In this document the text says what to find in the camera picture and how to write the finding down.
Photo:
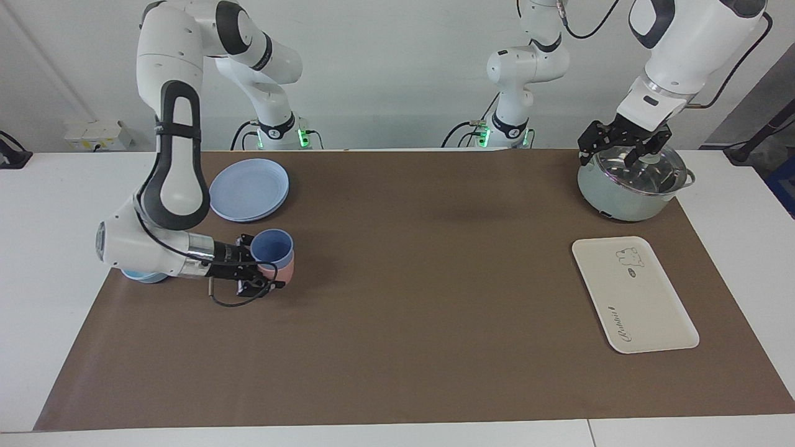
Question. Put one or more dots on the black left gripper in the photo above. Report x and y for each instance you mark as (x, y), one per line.
(627, 135)

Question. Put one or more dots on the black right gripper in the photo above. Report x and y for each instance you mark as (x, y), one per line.
(230, 261)

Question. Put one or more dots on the blue ribbed cup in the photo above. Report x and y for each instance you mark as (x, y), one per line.
(272, 245)

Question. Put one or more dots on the pink cup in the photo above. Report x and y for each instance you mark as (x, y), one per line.
(286, 272)

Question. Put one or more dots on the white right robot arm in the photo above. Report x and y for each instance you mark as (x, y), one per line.
(168, 62)

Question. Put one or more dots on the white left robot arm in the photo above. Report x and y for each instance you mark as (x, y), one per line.
(689, 49)

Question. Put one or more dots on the cream tray with rabbit print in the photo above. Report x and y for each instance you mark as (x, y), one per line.
(633, 298)

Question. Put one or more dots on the glass pot lid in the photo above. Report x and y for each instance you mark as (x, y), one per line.
(652, 177)

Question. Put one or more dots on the pale green electric pot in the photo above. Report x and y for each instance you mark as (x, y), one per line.
(615, 198)

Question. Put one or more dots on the light blue plate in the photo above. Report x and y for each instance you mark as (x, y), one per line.
(248, 189)

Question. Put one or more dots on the light blue bowl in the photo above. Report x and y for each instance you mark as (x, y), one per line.
(146, 277)

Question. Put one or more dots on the blue box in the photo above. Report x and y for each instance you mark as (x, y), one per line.
(784, 186)

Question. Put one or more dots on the brown paper table mat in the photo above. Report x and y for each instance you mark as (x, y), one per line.
(435, 279)

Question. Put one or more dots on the white wall power strip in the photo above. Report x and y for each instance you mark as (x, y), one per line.
(93, 133)

